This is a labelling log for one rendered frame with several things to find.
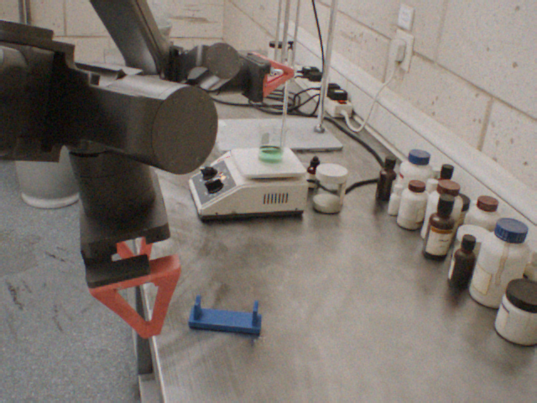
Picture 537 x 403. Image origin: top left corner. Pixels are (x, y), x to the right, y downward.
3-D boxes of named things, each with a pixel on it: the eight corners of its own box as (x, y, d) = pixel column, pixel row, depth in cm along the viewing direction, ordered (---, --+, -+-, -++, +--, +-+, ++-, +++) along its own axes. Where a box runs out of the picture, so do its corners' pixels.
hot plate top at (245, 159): (243, 179, 111) (243, 174, 110) (229, 153, 121) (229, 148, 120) (307, 176, 114) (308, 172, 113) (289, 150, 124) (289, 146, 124)
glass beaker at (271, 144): (249, 163, 116) (252, 122, 112) (265, 154, 120) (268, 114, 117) (277, 172, 113) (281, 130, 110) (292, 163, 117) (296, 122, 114)
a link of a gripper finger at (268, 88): (280, 46, 111) (233, 49, 106) (302, 56, 105) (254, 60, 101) (277, 83, 114) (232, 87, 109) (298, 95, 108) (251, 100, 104)
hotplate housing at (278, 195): (200, 222, 112) (200, 181, 108) (188, 190, 123) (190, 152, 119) (316, 215, 117) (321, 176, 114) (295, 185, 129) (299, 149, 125)
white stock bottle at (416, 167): (430, 207, 124) (442, 154, 119) (414, 217, 120) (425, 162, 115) (404, 196, 128) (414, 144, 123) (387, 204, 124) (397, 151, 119)
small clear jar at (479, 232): (462, 278, 102) (471, 243, 99) (442, 259, 106) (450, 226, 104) (490, 273, 104) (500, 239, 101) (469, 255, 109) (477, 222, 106)
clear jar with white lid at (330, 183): (312, 213, 118) (316, 175, 115) (310, 199, 123) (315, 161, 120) (343, 216, 118) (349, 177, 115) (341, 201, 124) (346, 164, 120)
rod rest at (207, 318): (187, 327, 85) (188, 306, 83) (191, 311, 88) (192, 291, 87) (260, 334, 85) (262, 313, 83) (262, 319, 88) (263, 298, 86)
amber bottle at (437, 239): (418, 246, 110) (430, 191, 105) (440, 246, 111) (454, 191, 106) (427, 260, 106) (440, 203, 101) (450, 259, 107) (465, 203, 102)
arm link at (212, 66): (143, 42, 98) (138, 94, 97) (168, 14, 88) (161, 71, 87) (212, 60, 104) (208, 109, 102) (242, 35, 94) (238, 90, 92)
